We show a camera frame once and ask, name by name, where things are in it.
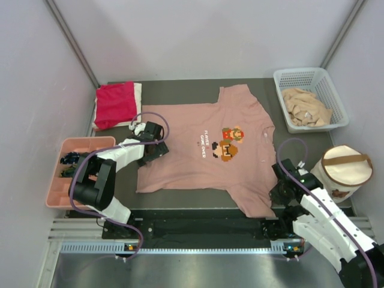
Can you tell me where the pink printed t shirt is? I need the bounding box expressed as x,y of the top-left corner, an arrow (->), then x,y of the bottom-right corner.
137,84 -> 277,218

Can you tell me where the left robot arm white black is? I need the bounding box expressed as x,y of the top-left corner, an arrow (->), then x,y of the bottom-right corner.
68,122 -> 170,240

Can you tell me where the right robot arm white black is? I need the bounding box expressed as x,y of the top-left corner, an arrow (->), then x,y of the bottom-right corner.
269,159 -> 383,287

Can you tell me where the folded red t shirt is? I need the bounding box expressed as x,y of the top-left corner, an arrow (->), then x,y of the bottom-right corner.
95,81 -> 139,130

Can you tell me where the folded cream t shirt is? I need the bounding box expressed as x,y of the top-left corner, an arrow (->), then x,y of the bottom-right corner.
91,82 -> 143,131

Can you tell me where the cream round fabric bag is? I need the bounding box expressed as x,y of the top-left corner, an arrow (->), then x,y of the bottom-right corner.
310,145 -> 373,203

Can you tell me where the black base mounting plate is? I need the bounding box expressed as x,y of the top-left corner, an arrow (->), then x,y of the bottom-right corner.
101,208 -> 301,248

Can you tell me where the beige crumpled t shirt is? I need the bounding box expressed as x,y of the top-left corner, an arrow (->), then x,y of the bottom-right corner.
281,88 -> 333,127

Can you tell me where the dark blue rolled sock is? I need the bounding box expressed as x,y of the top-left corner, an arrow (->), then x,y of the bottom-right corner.
59,152 -> 80,165

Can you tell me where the dark green rolled sock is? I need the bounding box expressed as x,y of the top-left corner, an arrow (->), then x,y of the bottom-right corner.
60,166 -> 76,178

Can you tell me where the pink compartment tray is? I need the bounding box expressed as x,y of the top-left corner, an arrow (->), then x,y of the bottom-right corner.
46,136 -> 116,210

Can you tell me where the white perforated plastic basket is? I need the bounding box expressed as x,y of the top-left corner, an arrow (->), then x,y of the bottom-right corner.
273,67 -> 349,134

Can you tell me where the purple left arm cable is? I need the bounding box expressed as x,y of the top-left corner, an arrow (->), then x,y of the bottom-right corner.
68,111 -> 170,262

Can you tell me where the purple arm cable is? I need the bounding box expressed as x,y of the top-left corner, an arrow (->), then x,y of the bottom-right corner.
275,137 -> 377,288
68,111 -> 170,262

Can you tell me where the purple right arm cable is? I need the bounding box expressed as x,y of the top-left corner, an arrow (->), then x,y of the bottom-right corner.
275,137 -> 377,288

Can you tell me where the aluminium rail frame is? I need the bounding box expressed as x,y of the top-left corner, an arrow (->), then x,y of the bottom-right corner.
35,215 -> 384,288

